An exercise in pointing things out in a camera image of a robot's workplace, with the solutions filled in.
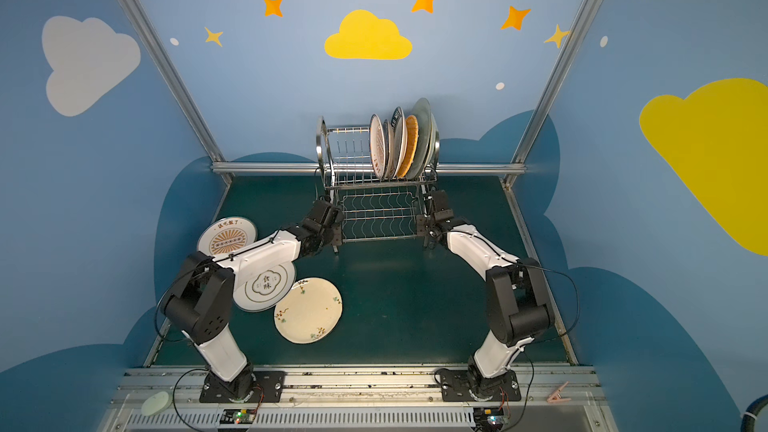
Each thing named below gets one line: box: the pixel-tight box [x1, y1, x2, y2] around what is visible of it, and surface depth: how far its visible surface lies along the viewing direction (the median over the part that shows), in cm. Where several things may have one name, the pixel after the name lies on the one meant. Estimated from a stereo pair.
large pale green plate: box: [407, 97, 432, 180], surface depth 78 cm
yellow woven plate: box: [397, 115, 419, 179], surface depth 78 cm
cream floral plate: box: [273, 277, 343, 344], surface depth 88 cm
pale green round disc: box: [141, 391, 173, 416], surface depth 72 cm
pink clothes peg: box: [546, 381, 572, 403], surface depth 75 cm
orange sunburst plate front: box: [369, 113, 386, 180], surface depth 90 cm
